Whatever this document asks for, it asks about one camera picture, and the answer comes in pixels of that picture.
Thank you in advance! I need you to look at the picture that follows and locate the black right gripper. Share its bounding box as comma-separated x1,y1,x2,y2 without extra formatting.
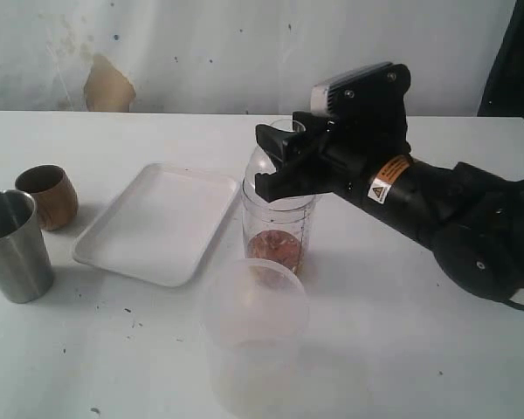
253,104,413,218

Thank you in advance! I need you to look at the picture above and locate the clear shaker lid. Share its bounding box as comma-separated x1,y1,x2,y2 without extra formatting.
243,118,318,210

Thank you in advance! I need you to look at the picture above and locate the clear plastic shaker cup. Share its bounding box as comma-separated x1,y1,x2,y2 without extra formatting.
241,181,317,275

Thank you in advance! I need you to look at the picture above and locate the brown wooden cup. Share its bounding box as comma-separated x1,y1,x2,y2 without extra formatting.
15,164,79,231

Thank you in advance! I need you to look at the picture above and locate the stainless steel cup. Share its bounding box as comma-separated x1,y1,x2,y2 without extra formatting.
0,189,54,304

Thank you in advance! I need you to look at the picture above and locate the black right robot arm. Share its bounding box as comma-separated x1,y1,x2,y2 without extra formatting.
254,102,524,306

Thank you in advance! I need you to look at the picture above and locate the white rectangular tray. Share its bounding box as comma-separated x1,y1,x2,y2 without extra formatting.
72,163,239,288

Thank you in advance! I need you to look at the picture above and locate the translucent plastic container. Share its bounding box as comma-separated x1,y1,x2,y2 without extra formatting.
200,258,309,418

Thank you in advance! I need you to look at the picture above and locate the dark object at right edge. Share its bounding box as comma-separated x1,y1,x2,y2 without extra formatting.
477,0,524,119

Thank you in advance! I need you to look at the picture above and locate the white plastic backdrop sheet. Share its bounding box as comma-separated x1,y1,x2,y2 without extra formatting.
0,1,514,116

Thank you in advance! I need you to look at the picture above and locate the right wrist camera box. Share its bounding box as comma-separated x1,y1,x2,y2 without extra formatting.
310,62,411,118

